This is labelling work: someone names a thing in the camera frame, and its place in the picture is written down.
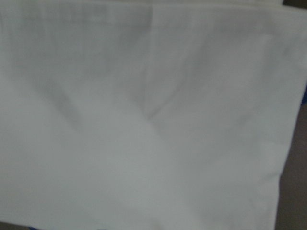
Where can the white long-sleeve cat shirt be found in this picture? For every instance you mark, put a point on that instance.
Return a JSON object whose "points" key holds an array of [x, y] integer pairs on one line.
{"points": [[147, 115]]}

